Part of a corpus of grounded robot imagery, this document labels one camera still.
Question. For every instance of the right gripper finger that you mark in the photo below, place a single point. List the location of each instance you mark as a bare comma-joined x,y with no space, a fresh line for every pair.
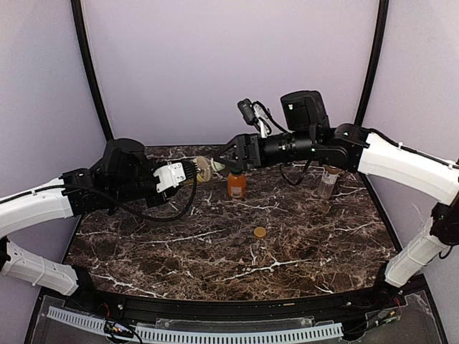
240,165
234,150

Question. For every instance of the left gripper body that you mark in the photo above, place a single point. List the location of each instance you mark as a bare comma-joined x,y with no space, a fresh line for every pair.
190,169

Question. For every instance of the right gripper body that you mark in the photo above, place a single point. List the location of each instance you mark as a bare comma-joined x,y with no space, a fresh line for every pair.
253,151

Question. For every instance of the yellow tea bottle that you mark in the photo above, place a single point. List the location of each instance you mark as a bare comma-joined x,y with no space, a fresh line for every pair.
205,168

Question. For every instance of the gold bottle cap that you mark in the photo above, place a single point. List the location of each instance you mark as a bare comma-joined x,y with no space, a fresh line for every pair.
260,232

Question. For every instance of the clear coffee bottle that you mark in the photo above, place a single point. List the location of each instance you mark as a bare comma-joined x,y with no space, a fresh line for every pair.
328,181

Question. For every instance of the cream bottle cap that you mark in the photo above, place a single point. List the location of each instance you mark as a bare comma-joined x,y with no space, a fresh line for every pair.
216,166

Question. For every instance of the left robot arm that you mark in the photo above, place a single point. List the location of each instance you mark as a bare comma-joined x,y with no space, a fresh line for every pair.
122,175

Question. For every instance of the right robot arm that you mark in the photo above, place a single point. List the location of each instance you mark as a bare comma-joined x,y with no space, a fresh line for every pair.
353,148

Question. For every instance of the orange juice bottle green cap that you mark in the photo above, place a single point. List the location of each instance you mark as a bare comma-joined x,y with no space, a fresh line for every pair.
236,184

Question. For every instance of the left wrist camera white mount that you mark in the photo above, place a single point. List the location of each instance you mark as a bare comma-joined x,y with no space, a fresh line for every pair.
173,173

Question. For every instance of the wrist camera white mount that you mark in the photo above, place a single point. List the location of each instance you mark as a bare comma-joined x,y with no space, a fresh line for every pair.
173,173
255,114

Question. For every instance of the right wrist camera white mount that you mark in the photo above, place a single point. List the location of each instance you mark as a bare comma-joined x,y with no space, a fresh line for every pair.
255,114

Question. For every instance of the black front rail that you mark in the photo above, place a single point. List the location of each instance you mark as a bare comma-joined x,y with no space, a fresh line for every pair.
342,306

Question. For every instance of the white slotted cable duct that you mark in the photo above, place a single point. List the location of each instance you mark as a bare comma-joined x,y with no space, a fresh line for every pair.
296,330

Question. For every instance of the black right frame post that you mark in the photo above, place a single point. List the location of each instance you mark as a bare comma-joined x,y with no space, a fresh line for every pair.
380,26

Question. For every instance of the black frame post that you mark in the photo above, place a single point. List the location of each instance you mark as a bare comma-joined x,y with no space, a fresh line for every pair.
380,26
89,68

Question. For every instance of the black left frame post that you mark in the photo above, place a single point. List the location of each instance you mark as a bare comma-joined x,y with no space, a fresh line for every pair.
89,68

